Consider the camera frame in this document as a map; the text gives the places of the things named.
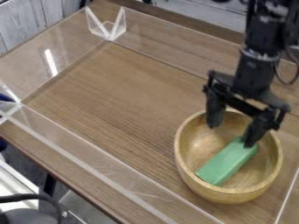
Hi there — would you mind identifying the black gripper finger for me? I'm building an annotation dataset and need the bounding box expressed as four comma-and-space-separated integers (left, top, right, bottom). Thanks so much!
242, 112, 277, 148
206, 88, 227, 128

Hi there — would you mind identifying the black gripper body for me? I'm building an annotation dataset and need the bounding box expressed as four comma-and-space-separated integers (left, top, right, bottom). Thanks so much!
203, 49, 291, 130

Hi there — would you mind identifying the brown wooden bowl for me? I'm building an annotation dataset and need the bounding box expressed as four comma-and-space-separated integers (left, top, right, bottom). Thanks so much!
174, 109, 283, 204

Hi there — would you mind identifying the green rectangular block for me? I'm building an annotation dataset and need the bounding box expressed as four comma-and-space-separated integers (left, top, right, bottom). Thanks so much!
195, 137, 259, 186

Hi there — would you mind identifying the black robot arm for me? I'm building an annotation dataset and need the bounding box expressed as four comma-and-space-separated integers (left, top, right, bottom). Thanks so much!
203, 0, 299, 147

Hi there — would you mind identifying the black table leg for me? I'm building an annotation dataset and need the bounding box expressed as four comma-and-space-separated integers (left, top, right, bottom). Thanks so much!
43, 174, 58, 197

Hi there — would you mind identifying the blue object at left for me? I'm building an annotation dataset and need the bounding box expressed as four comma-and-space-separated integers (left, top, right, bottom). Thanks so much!
0, 93, 15, 102

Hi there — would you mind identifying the clear acrylic corner bracket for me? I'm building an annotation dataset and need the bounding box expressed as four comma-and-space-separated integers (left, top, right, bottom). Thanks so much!
85, 7, 127, 41

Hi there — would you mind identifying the clear acrylic barrier wall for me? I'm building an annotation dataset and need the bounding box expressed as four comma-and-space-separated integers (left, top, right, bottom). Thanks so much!
0, 7, 299, 224

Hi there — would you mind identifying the black cable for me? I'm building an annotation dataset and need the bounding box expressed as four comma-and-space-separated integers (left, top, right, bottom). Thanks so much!
0, 192, 66, 224

